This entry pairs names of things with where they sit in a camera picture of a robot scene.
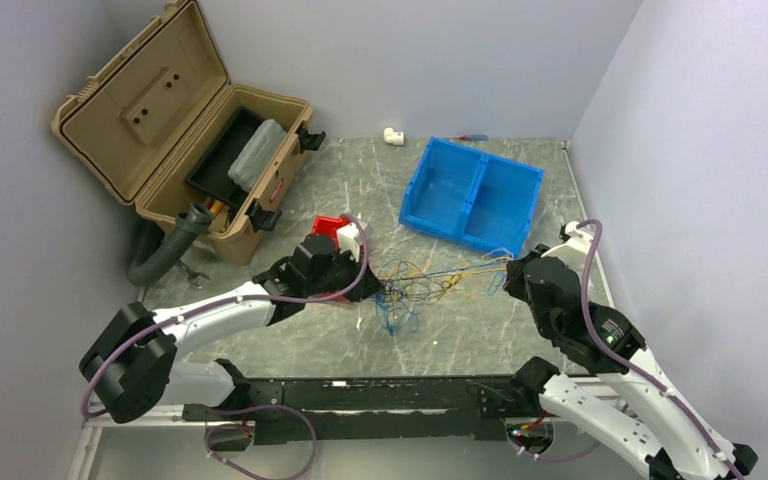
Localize black tray in case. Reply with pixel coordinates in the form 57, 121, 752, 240
186, 107, 264, 209

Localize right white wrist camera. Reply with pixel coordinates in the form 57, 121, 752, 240
559, 221, 591, 246

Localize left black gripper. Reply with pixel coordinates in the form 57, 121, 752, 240
305, 245, 383, 302

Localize red handled screwdriver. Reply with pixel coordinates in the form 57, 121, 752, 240
457, 134, 489, 142

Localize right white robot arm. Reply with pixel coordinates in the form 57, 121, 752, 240
504, 219, 758, 479

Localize black thin cable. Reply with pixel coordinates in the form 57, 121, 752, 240
373, 258, 465, 313

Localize white pipe elbow fitting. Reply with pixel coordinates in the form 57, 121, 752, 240
382, 127, 405, 146

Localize blue thin cable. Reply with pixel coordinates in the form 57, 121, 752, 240
373, 261, 511, 338

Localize grey plastic organizer box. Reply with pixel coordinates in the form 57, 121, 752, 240
228, 119, 286, 193

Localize yellow tools in case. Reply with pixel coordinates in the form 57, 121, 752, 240
204, 196, 237, 234

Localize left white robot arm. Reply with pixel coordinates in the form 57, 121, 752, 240
79, 225, 381, 424

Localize steel wrench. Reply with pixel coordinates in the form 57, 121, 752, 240
175, 260, 210, 290

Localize red small plastic bin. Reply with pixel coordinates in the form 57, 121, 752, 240
311, 216, 365, 302

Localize blue double plastic bin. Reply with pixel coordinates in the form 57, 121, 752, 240
399, 137, 544, 256

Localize grey corrugated hose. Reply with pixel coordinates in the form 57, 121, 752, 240
126, 203, 216, 288

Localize tan open tool case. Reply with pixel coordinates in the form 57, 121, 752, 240
51, 1, 314, 265

